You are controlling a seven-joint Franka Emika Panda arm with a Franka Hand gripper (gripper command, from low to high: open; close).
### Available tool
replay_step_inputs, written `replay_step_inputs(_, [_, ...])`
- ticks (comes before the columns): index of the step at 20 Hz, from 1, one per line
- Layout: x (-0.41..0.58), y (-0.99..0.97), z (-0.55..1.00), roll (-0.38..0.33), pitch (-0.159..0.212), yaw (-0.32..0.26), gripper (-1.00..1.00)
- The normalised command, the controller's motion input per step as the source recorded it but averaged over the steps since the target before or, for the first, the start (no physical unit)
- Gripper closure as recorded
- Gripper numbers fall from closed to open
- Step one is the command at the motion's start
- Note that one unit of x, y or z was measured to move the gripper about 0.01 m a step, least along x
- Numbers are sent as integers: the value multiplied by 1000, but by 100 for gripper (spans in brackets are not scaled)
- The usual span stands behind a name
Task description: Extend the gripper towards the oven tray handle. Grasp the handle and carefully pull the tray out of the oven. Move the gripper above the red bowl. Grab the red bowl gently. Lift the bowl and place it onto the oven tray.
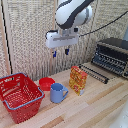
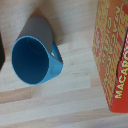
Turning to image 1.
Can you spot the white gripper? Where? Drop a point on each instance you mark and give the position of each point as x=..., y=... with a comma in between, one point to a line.
x=61, y=40

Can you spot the red bowl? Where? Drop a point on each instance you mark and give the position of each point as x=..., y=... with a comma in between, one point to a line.
x=46, y=85

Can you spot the black toaster oven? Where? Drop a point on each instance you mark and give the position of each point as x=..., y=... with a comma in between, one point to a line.
x=115, y=43

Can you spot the orange yellow food box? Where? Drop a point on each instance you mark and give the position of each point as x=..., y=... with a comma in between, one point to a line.
x=78, y=81

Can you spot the blue mug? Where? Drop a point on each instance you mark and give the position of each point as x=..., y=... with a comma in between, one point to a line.
x=56, y=95

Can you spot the red plastic shopping basket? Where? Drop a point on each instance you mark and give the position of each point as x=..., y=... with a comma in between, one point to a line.
x=23, y=110

